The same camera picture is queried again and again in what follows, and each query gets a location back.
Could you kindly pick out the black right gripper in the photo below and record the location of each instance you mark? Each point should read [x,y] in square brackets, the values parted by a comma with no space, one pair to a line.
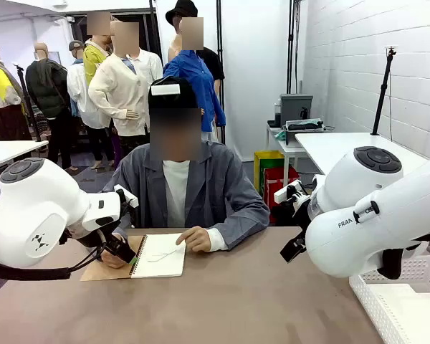
[299,212]

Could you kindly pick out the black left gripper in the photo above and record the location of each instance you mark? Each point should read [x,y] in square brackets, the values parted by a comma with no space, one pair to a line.
[112,245]

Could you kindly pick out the spiral sketchbook with brown cover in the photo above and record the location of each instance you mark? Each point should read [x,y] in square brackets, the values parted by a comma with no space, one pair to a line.
[165,258]

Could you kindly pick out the person's right forearm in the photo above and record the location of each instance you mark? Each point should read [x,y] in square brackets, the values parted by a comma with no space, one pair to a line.
[123,224]

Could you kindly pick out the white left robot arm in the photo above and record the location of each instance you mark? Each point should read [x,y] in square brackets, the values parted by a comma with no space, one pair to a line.
[32,200]

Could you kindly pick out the person's left forearm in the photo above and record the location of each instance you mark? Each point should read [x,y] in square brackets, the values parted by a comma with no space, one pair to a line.
[240,225]

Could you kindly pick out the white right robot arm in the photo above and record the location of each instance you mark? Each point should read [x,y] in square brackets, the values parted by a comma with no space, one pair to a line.
[362,229]

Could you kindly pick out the person's right hand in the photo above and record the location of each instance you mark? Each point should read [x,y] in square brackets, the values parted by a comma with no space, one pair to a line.
[111,261]

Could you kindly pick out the person's left hand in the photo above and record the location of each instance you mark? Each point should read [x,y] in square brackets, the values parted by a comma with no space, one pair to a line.
[197,239]

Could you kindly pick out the white plastic basket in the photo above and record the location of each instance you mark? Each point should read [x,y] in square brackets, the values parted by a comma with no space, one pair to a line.
[365,297]

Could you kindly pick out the yellow and red crates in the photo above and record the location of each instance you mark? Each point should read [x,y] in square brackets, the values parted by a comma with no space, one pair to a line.
[261,161]

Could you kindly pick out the person in grey jacket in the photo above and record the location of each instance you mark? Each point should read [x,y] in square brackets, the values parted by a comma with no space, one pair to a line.
[215,186]

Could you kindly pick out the small white side table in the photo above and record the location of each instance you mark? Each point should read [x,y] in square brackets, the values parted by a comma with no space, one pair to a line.
[283,147]

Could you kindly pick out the grey tray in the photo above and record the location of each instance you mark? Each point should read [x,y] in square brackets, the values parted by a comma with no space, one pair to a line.
[302,130]

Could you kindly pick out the white paper sheets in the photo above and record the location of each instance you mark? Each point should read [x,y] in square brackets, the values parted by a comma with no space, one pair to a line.
[408,311]

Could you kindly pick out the grey storage box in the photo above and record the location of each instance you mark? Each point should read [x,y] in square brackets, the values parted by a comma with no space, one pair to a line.
[294,107]

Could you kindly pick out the black cap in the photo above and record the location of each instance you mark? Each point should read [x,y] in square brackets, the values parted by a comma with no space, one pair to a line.
[172,102]

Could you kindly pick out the mannequin in white shirt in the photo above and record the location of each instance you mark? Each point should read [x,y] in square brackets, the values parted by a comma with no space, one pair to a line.
[79,96]

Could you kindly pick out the mannequin in cream jacket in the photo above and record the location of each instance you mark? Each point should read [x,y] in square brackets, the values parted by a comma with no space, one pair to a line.
[118,86]

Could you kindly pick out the black stand with clamp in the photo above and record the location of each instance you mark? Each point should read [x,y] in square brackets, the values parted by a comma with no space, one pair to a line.
[381,96]

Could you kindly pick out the thin black tripod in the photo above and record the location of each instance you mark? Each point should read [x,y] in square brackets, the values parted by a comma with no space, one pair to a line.
[28,104]

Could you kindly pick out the mannequin in dark puffer jacket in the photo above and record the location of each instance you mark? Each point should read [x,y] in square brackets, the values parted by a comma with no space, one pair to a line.
[46,86]

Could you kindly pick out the black vertical pole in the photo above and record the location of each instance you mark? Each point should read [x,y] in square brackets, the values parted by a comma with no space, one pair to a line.
[220,71]
[292,46]

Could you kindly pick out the mannequin in blue shirt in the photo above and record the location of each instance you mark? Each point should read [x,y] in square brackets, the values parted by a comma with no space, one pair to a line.
[197,75]

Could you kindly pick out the mannequin in yellow-green shirt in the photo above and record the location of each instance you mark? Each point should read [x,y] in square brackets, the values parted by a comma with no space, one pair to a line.
[93,61]

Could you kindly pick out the mannequin in yellow beige clothes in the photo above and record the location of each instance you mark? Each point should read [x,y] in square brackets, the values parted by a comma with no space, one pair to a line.
[3,96]

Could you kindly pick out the black bucket hat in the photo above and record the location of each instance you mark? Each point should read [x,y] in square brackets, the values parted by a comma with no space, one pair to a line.
[181,12]

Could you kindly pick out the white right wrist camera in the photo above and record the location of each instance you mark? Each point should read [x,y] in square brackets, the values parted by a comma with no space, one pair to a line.
[288,191]

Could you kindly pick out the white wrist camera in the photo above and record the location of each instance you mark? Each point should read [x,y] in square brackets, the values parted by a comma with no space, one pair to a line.
[288,191]
[127,196]

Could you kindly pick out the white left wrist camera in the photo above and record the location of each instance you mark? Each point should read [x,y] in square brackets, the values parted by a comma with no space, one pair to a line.
[127,196]

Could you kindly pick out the white head-mounted camera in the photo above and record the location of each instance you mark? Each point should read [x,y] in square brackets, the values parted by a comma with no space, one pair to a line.
[165,89]

